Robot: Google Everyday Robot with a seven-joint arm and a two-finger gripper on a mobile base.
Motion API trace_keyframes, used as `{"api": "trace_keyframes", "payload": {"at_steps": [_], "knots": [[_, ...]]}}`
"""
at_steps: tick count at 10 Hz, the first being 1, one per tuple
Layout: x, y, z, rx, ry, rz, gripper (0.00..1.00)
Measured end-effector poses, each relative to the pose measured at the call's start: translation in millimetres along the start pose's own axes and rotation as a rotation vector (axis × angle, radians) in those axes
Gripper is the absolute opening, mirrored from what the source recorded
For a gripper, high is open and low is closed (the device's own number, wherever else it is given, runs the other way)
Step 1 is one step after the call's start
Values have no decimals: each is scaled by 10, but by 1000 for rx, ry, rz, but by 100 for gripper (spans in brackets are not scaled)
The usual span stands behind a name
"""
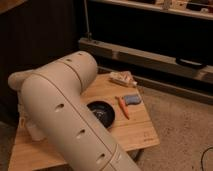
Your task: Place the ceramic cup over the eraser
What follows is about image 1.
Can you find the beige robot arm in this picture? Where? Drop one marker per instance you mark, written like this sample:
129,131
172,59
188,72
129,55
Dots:
51,96

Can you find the black handle on bench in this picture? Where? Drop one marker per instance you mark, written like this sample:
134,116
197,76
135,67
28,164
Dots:
190,65

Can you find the orange toy carrot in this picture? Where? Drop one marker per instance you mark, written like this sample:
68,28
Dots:
123,106

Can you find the crumpled wrapped packet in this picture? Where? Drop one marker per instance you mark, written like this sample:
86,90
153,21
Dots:
123,78

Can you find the grey metal bench rail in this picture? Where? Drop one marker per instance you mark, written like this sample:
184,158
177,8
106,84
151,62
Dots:
145,59

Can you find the blue eraser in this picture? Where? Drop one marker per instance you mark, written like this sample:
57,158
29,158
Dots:
132,99

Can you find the black bowl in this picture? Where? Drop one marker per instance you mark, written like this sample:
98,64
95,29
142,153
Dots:
103,111

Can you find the wooden table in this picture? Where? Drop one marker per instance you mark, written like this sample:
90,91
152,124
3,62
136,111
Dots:
132,134

